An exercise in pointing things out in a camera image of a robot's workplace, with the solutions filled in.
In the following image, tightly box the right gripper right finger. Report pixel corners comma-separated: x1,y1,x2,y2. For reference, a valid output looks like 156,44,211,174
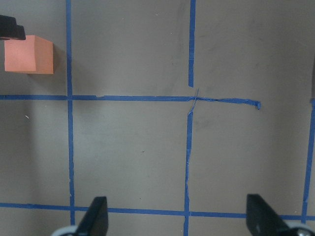
246,194,297,236

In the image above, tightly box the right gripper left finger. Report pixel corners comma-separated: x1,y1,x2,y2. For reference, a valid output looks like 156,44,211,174
75,197,109,236

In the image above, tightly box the orange foam block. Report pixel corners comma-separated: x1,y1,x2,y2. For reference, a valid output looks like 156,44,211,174
4,35,54,75

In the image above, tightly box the brown paper table cover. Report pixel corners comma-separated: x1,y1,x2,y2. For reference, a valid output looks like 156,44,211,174
0,0,315,236

